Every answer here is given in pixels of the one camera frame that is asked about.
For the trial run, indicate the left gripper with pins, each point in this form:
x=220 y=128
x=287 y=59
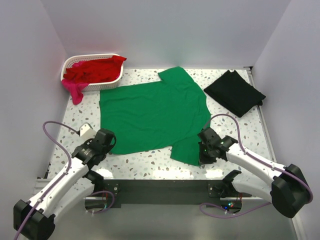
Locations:
x=109 y=148

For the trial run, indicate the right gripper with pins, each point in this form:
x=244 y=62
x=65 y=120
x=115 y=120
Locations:
x=202 y=159

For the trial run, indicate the green t-shirt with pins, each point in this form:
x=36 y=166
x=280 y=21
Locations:
x=155 y=115

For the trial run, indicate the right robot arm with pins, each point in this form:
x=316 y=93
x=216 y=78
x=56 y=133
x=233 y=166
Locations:
x=285 y=187

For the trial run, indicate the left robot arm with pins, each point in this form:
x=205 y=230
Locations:
x=36 y=218

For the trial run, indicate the folded black t-shirt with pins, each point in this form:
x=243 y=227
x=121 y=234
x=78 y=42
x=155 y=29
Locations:
x=236 y=95

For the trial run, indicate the pink t-shirt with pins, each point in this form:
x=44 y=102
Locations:
x=75 y=91

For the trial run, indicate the white perforated laundry basket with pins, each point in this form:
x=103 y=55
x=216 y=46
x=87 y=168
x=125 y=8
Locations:
x=88 y=57

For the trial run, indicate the red t-shirt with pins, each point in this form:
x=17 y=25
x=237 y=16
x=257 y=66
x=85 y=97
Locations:
x=95 y=71

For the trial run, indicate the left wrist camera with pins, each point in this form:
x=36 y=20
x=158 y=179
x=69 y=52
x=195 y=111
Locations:
x=86 y=131

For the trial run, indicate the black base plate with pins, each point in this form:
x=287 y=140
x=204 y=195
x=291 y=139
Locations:
x=161 y=192

